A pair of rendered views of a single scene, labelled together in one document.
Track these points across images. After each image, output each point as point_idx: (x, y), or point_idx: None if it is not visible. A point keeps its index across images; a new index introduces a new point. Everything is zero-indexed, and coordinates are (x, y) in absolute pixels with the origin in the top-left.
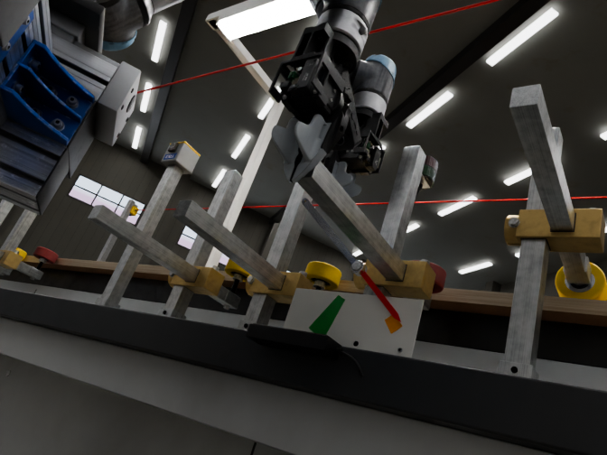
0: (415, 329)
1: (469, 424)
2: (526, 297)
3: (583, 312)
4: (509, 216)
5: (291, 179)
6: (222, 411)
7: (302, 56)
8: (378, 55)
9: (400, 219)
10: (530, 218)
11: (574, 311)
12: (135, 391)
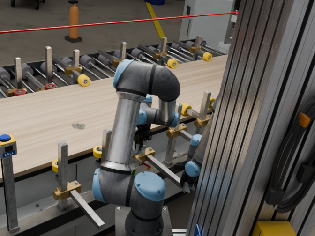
0: (153, 166)
1: (165, 178)
2: (172, 149)
3: (162, 128)
4: (171, 133)
5: (185, 192)
6: (101, 210)
7: (198, 177)
8: (151, 98)
9: (146, 142)
10: (176, 133)
11: (161, 128)
12: (60, 231)
